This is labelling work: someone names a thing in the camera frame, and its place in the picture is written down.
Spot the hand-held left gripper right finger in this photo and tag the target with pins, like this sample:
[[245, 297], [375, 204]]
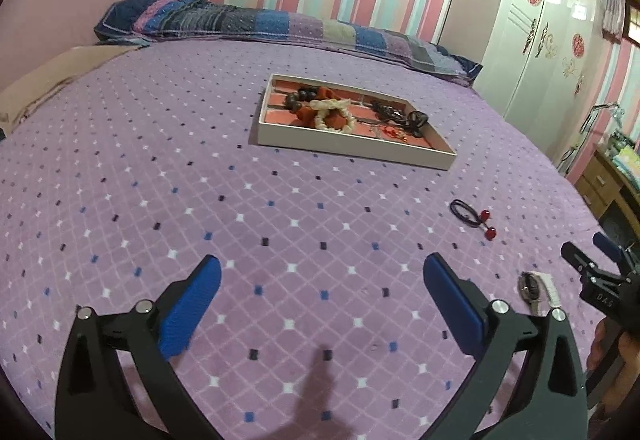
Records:
[[452, 310]]

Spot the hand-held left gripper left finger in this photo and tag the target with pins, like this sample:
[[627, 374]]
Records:
[[192, 310]]

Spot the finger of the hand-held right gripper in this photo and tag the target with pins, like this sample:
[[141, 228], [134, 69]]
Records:
[[607, 245], [577, 260]]

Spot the red tassel charm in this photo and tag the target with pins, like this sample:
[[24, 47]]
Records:
[[392, 134]]

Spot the black hair clip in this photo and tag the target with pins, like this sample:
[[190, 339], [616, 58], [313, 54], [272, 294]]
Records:
[[417, 120]]

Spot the white jewelry tray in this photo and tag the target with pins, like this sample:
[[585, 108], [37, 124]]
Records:
[[350, 145]]

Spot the orange fabric scrunchie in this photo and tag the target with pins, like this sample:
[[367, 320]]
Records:
[[304, 116]]

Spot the cream fabric scrunchie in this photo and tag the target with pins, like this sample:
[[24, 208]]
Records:
[[325, 106]]

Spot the person's right hand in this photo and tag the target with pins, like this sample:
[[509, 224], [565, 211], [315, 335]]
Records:
[[625, 365]]

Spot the wooden desk with drawers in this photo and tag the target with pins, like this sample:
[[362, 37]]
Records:
[[610, 190]]

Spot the purple diamond pattern blanket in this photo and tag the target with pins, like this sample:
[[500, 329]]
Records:
[[150, 200]]

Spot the white wardrobe floral decals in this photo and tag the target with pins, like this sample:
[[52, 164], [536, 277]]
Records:
[[530, 50]]

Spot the beige bed sheet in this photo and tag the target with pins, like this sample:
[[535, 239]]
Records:
[[55, 75]]

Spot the patchwork quilt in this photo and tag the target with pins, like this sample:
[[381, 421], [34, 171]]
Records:
[[280, 27]]

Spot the pink padded headboard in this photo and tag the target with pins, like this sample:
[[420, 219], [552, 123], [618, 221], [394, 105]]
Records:
[[65, 5]]

